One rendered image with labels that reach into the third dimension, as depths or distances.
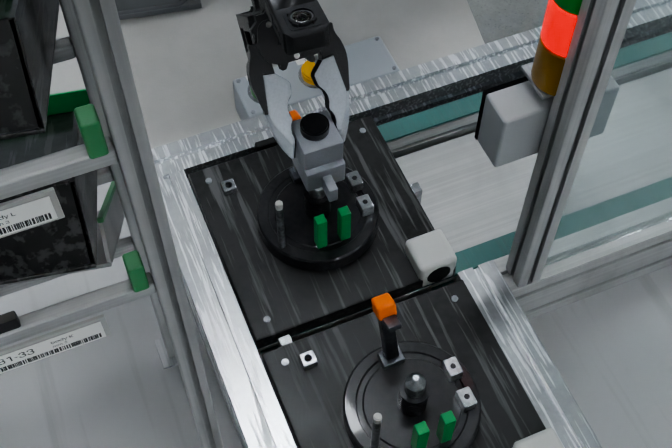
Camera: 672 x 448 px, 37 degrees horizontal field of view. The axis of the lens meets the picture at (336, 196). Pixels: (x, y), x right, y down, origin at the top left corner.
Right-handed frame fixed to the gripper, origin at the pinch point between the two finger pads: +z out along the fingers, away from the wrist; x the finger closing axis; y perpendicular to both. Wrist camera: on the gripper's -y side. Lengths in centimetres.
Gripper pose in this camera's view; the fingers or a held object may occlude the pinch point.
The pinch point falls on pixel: (316, 139)
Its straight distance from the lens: 103.1
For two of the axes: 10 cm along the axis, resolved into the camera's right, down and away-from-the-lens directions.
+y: -2.8, -2.1, 9.4
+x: -9.3, 3.0, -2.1
